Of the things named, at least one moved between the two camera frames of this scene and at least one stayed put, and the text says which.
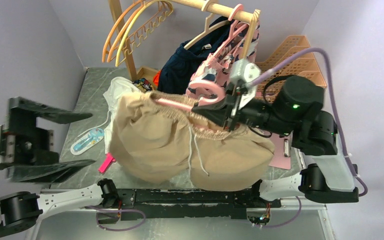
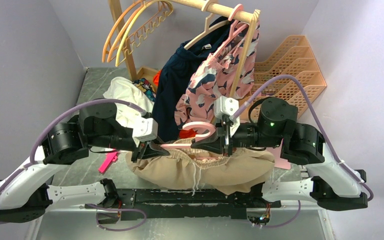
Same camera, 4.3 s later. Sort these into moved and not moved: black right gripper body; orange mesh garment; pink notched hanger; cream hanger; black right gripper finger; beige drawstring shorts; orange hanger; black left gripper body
Moved: black right gripper body; orange mesh garment; beige drawstring shorts; black right gripper finger; black left gripper body; pink notched hanger
Not moved: cream hanger; orange hanger
